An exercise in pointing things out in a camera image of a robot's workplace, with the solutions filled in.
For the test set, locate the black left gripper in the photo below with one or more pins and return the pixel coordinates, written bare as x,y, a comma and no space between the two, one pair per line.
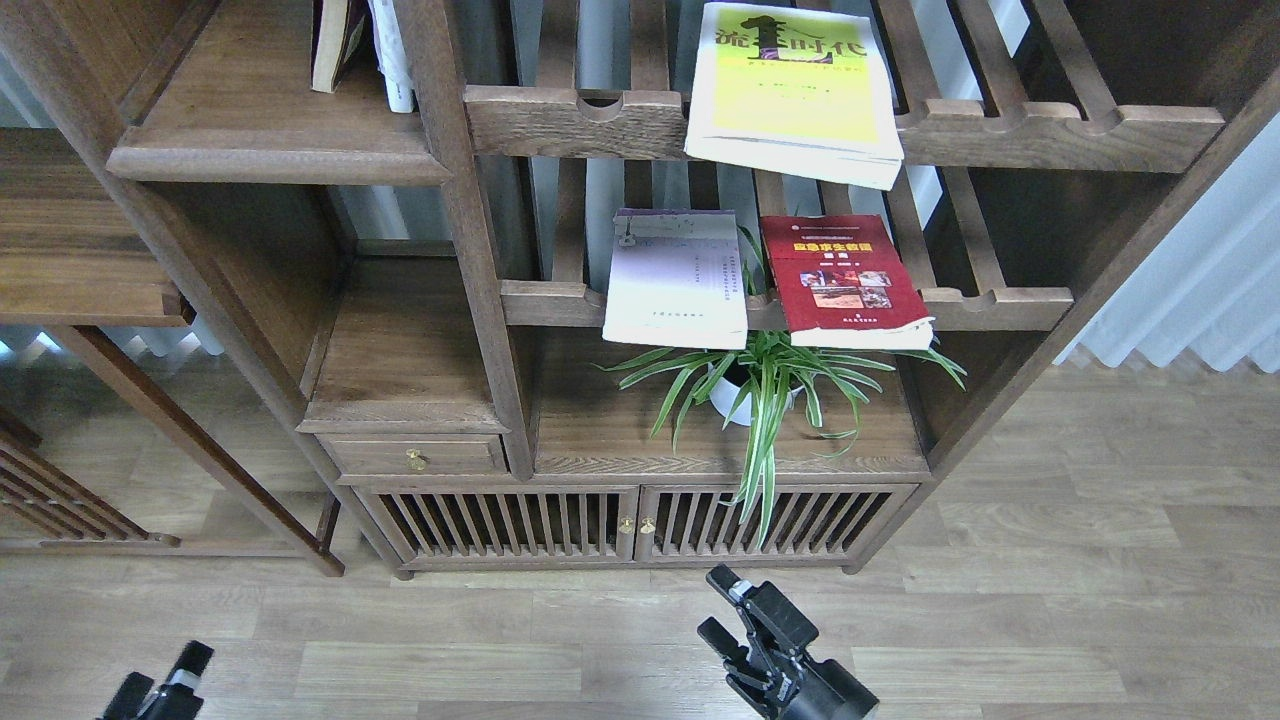
176,700

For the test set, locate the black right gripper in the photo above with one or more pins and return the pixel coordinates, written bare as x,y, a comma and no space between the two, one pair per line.
774,672

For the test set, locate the red cover book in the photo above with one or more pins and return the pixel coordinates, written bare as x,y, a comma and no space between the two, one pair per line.
842,284

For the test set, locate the wooden side shelf unit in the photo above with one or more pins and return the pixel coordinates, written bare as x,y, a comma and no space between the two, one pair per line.
74,265

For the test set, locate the white plant pot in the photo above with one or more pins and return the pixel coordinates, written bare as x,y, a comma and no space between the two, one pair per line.
725,391

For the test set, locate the green spider plant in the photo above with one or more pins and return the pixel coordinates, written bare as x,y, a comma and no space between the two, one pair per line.
693,371

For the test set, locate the small wooden drawer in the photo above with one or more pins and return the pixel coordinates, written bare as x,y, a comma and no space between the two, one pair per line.
415,454

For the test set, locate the left slatted cabinet door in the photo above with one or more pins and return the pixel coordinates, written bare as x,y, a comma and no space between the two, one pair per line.
435,528

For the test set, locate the pale purple white book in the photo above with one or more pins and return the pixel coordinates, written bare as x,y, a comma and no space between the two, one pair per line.
676,280

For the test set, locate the dark wooden bookshelf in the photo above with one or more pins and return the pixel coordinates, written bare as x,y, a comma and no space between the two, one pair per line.
375,273

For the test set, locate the yellow cover book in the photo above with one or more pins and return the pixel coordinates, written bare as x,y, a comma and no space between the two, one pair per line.
793,91

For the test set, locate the white curtain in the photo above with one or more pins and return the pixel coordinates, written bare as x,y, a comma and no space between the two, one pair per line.
1212,285

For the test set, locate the upright white book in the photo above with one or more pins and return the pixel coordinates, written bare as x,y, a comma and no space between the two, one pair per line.
392,57

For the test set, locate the upright tan book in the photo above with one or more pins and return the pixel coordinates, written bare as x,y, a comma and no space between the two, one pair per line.
338,28

